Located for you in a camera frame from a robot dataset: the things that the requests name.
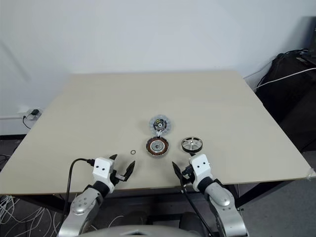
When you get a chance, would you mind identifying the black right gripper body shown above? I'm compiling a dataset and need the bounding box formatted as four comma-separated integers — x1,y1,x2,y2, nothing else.
181,164,195,185

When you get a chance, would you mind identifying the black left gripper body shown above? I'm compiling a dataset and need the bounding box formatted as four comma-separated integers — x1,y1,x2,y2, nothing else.
110,159,127,191

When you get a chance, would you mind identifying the black silver spoked motor rotor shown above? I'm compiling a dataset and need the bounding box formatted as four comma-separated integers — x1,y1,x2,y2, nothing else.
181,136,202,153

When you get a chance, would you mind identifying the copper wound stator disc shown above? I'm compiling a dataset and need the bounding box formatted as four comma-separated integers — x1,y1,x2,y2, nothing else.
144,137,170,158

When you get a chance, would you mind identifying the motor end cap circuit board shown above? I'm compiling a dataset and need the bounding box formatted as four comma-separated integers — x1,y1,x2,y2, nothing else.
149,114,173,137

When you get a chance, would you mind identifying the silver robot torso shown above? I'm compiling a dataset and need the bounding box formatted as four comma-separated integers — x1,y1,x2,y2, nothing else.
83,223,223,237

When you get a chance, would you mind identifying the large black bag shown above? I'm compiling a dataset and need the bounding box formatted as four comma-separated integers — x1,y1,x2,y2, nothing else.
255,52,316,152

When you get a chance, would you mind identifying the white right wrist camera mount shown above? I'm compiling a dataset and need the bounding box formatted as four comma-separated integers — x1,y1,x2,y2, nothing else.
189,154,213,192

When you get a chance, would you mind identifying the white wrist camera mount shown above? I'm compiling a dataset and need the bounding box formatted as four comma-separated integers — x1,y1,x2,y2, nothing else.
189,154,213,192
92,157,117,186

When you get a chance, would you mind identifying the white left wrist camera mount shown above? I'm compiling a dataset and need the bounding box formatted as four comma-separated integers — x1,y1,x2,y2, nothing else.
92,157,117,186

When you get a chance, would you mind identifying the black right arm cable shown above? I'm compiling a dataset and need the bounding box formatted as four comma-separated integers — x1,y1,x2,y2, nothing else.
179,172,213,232

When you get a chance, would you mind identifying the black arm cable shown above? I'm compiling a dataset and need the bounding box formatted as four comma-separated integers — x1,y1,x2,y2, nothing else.
63,158,96,218
179,172,213,232

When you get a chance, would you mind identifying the black table frame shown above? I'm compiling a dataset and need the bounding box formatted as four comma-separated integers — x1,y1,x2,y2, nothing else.
0,172,314,218

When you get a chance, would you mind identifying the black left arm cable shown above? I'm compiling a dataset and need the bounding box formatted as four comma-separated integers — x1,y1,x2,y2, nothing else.
63,158,96,218

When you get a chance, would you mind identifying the thin black adapter cable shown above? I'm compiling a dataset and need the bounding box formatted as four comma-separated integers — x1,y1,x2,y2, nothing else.
22,113,33,129

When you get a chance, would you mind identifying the white floor cable tangle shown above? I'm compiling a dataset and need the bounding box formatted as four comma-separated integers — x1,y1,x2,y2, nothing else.
0,194,75,237

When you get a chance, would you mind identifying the white wall socket strip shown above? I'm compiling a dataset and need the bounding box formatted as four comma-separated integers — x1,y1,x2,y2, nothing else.
0,105,44,121

